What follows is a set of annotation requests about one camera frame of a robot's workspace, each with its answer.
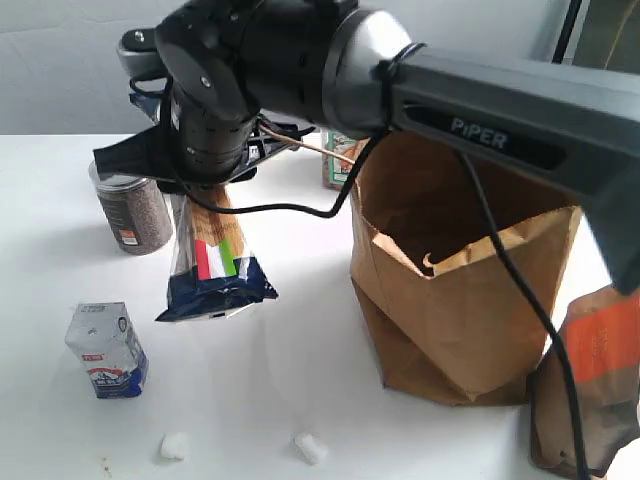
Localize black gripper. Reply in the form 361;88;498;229
93;117;316;193

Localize dark seed jar, metal lid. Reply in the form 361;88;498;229
88;161;173;256

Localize red patterned snack box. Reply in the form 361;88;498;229
321;130;368;190

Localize brown orange coffee pouch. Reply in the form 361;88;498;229
530;286;639;479

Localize white backdrop cloth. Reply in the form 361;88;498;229
1;0;568;134

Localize white foam piece left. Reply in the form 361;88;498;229
159;432;190;461

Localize brown paper bag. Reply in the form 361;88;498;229
349;130;584;407

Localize blue white milk carton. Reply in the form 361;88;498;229
65;302;149;399

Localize white foam piece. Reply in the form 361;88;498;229
159;432;190;461
293;433;329;465

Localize white foam piece right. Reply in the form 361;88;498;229
293;433;329;465

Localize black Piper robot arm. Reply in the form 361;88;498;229
94;1;639;294

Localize black cable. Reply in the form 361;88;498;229
128;42;589;480

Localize blue spaghetti pasta packet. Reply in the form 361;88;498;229
156;194;278;323

